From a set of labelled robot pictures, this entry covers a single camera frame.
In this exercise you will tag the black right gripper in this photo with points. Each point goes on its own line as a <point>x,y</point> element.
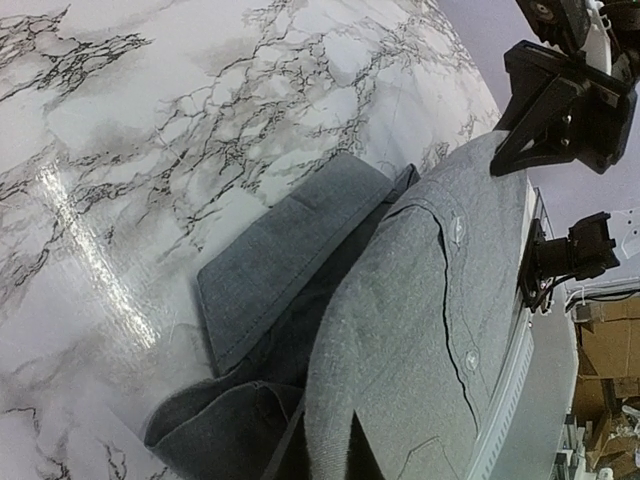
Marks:
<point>561,110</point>

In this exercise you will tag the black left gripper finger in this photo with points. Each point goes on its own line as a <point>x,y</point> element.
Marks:
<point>361,462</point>

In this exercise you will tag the grey garment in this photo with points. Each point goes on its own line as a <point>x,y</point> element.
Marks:
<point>355,294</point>

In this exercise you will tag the brown cardboard box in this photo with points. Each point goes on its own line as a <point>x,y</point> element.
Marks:
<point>606,399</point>

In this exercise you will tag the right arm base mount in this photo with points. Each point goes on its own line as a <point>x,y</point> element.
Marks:
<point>587,252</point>

